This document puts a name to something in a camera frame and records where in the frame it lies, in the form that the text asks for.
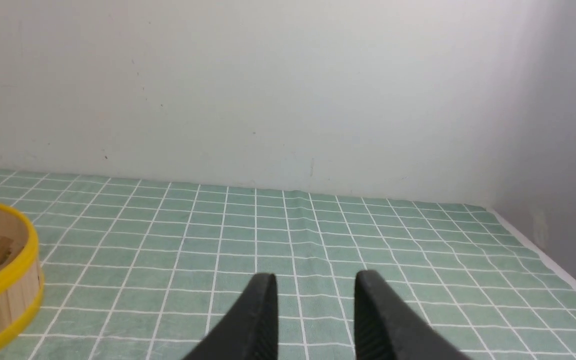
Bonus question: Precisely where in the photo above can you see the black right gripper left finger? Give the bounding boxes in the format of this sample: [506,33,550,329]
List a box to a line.
[184,273,279,360]

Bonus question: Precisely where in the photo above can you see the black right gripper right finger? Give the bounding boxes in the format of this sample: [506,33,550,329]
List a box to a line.
[354,269,468,360]

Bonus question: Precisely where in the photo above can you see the green checked tablecloth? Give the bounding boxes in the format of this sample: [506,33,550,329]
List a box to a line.
[0,170,576,360]

